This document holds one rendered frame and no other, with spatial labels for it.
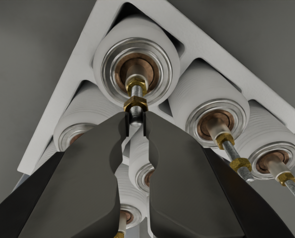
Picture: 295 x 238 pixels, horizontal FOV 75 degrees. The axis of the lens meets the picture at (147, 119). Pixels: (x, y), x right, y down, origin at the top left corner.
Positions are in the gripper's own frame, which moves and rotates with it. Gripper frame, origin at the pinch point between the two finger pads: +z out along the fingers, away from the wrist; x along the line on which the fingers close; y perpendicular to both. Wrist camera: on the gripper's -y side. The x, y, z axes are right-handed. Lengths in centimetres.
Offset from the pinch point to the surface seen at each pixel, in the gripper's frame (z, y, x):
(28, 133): 34, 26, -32
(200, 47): 16.5, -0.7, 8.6
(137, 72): 7.0, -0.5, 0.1
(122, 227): 6.9, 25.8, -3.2
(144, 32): 9.6, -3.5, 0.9
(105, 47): 9.6, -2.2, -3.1
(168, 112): 17.6, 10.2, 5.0
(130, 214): 9.2, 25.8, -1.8
